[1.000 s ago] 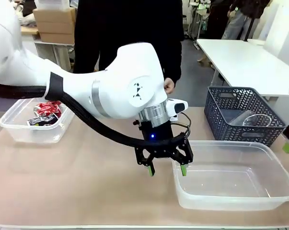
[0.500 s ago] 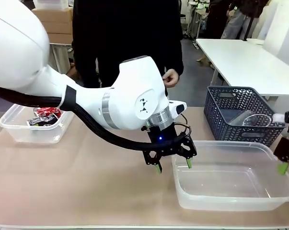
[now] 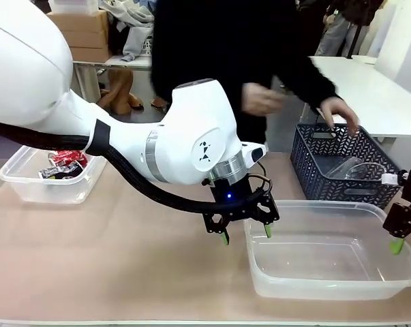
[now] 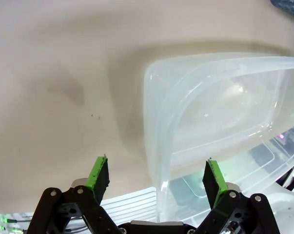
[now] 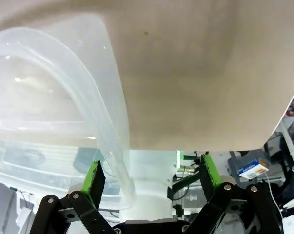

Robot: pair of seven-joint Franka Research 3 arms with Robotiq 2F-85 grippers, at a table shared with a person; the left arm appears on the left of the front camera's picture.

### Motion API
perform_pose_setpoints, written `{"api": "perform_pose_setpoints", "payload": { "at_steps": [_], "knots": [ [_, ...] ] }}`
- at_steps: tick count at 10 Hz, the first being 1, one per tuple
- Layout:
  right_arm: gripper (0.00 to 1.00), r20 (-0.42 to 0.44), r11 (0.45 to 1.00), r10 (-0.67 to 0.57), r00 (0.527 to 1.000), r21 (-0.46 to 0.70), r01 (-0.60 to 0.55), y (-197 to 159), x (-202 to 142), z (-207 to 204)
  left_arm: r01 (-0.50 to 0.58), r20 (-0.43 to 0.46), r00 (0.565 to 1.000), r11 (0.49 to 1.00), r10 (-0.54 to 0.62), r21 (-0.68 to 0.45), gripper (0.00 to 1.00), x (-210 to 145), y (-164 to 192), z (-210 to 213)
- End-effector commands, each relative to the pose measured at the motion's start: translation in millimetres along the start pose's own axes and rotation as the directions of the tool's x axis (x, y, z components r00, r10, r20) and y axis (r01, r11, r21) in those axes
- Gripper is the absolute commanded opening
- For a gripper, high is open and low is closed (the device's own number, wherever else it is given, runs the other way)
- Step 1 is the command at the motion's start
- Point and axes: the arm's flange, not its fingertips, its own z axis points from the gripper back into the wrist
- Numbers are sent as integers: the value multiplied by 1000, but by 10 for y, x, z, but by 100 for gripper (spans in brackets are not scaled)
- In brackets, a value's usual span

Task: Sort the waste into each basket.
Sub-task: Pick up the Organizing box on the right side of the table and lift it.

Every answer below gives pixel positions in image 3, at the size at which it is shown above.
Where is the flat cardboard box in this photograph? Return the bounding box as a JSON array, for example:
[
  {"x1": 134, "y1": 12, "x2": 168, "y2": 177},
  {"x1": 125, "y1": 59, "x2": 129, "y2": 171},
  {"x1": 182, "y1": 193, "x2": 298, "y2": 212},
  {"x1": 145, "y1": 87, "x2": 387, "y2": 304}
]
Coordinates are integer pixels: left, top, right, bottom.
[
  {"x1": 61, "y1": 29, "x2": 109, "y2": 49},
  {"x1": 68, "y1": 45, "x2": 112, "y2": 65}
]

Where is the dark blue plastic basket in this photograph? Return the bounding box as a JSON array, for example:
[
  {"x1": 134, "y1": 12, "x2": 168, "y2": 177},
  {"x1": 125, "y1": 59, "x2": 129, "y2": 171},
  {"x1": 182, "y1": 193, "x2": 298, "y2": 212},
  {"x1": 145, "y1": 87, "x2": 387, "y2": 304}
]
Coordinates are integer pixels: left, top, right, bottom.
[{"x1": 290, "y1": 123, "x2": 403, "y2": 210}]

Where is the clear plastic cup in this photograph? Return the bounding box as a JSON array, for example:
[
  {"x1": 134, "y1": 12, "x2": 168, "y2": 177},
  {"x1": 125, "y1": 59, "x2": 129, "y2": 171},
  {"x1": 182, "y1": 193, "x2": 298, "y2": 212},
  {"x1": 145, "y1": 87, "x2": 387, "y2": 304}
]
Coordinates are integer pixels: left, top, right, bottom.
[{"x1": 344, "y1": 162, "x2": 386, "y2": 181}]

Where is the white plastic storage box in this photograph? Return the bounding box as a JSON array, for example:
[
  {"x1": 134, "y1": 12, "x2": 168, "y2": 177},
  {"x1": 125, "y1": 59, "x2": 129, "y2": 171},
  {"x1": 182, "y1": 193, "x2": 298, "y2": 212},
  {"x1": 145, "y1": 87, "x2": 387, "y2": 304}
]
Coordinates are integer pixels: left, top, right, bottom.
[{"x1": 48, "y1": 0, "x2": 99, "y2": 15}]

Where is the black strap on left arm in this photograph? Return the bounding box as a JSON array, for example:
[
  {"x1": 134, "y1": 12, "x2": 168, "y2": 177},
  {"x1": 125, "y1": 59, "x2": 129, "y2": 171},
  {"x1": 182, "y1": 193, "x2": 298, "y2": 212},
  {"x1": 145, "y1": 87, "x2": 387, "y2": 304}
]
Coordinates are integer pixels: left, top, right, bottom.
[{"x1": 85, "y1": 119, "x2": 112, "y2": 156}]

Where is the grey hoodie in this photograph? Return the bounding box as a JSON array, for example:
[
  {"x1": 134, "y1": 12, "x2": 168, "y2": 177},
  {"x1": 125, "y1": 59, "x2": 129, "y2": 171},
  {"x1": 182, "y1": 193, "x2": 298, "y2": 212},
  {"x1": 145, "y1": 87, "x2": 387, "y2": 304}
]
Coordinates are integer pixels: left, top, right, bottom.
[{"x1": 98, "y1": 0, "x2": 155, "y2": 63}]

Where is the red crushed can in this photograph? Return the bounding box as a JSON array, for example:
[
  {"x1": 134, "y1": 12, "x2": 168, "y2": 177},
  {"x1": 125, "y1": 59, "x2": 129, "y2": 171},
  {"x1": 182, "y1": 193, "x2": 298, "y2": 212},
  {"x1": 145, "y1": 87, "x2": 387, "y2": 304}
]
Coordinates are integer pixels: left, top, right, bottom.
[{"x1": 49, "y1": 149, "x2": 89, "y2": 169}]

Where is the person's right hand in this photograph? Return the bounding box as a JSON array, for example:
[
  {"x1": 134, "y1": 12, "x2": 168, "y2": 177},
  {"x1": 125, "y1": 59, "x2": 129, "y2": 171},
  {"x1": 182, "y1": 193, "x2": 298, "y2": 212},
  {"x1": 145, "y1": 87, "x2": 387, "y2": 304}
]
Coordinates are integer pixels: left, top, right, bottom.
[{"x1": 242, "y1": 82, "x2": 285, "y2": 116}]

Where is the person's left hand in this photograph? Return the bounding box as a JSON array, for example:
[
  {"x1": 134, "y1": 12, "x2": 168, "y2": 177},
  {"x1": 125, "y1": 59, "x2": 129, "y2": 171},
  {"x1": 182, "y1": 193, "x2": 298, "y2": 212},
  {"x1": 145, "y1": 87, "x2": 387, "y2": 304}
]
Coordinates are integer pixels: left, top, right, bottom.
[{"x1": 318, "y1": 96, "x2": 361, "y2": 134}]

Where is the white laundry basket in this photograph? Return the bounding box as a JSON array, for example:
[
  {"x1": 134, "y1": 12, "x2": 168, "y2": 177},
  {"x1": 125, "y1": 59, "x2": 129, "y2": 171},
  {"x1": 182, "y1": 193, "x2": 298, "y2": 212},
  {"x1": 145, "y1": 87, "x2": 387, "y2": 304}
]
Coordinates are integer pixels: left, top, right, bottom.
[{"x1": 136, "y1": 35, "x2": 155, "y2": 57}]

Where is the brown plush toy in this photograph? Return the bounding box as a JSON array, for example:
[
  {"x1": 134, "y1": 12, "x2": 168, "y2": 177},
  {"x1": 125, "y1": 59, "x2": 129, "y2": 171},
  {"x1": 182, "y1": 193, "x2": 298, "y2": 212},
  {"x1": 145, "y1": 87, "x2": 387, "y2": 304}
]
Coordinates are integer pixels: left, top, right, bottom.
[{"x1": 96, "y1": 67, "x2": 145, "y2": 115}]

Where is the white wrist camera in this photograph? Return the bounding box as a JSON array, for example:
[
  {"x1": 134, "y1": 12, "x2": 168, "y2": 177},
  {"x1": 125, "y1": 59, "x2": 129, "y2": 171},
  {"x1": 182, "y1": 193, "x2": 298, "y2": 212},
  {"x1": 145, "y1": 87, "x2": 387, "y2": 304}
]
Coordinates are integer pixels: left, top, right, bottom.
[
  {"x1": 380, "y1": 172, "x2": 402, "y2": 187},
  {"x1": 241, "y1": 142, "x2": 266, "y2": 168}
]

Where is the large cardboard box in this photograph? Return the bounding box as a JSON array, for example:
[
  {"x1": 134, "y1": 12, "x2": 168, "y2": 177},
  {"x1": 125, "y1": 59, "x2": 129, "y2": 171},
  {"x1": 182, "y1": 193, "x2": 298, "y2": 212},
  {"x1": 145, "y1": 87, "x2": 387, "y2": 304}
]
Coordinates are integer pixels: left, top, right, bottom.
[{"x1": 45, "y1": 10, "x2": 109, "y2": 35}]

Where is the white folding table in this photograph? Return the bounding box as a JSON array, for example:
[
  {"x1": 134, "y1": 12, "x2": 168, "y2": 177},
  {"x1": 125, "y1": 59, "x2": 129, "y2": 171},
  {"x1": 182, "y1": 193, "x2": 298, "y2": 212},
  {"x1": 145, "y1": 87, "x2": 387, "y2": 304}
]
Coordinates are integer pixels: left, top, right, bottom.
[{"x1": 72, "y1": 53, "x2": 155, "y2": 105}]

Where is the person in grey trousers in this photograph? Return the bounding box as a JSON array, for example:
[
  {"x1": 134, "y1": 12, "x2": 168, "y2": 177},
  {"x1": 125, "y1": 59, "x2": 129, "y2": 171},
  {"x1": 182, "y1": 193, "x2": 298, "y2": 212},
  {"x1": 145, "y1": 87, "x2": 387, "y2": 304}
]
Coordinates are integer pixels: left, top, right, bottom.
[{"x1": 314, "y1": 0, "x2": 385, "y2": 58}]

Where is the person in black sweater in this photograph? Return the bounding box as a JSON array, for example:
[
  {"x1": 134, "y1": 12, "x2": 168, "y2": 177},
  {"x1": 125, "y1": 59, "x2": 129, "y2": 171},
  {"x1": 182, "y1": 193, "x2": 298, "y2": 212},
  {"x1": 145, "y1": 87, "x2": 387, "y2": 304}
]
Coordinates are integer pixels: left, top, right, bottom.
[{"x1": 150, "y1": 0, "x2": 344, "y2": 147}]

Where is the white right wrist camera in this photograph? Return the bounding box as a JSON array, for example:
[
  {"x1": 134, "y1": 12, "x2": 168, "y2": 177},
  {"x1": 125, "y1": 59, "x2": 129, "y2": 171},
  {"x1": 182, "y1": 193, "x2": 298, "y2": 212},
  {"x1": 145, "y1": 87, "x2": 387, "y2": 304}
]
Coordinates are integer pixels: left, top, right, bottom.
[{"x1": 380, "y1": 172, "x2": 402, "y2": 187}]

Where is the clear plastic bin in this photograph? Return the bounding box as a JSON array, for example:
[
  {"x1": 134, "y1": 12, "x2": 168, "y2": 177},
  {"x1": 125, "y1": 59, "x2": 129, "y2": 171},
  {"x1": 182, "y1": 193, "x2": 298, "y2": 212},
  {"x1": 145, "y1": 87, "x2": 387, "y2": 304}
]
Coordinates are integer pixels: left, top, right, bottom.
[
  {"x1": 243, "y1": 200, "x2": 411, "y2": 301},
  {"x1": 0, "y1": 145, "x2": 108, "y2": 206}
]

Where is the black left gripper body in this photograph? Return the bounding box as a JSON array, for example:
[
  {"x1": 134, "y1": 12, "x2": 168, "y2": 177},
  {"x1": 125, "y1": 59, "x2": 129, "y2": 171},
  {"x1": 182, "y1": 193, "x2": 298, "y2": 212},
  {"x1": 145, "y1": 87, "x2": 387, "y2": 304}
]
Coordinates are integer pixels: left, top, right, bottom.
[{"x1": 208, "y1": 172, "x2": 262, "y2": 219}]

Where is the person's left forearm black sleeve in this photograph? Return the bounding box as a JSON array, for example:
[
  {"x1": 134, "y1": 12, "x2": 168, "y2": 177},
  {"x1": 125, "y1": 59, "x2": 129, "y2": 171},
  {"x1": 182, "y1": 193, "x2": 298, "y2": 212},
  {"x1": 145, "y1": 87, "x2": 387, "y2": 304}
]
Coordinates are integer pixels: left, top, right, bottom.
[{"x1": 276, "y1": 50, "x2": 344, "y2": 110}]

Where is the clear plastic bottle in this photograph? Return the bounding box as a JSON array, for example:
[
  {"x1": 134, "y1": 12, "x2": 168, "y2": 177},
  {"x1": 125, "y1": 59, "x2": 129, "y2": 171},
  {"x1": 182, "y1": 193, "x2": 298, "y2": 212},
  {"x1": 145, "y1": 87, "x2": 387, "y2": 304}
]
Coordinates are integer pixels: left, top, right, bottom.
[{"x1": 324, "y1": 156, "x2": 358, "y2": 179}]

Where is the black sleeved left arm cable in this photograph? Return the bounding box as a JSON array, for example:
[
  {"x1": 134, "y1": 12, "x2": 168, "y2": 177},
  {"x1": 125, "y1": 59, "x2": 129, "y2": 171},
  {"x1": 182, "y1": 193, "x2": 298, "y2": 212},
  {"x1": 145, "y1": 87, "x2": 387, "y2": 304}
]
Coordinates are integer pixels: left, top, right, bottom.
[{"x1": 0, "y1": 119, "x2": 271, "y2": 214}]

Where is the white wall panel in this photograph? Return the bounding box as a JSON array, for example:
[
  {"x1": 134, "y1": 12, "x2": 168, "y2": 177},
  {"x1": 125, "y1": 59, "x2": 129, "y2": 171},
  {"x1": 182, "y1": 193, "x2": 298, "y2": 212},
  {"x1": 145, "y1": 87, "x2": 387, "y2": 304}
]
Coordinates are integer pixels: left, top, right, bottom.
[{"x1": 375, "y1": 0, "x2": 411, "y2": 86}]

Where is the wide white table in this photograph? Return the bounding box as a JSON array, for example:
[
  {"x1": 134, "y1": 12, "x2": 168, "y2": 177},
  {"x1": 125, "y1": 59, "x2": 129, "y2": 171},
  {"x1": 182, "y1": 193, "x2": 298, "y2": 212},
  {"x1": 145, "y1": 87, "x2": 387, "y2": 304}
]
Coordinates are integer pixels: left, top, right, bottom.
[{"x1": 307, "y1": 55, "x2": 411, "y2": 144}]

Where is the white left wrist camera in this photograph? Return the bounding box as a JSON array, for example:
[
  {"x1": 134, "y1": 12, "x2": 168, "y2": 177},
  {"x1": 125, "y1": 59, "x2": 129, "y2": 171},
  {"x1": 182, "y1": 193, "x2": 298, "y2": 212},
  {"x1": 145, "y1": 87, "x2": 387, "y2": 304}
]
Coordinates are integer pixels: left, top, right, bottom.
[{"x1": 241, "y1": 142, "x2": 266, "y2": 168}]

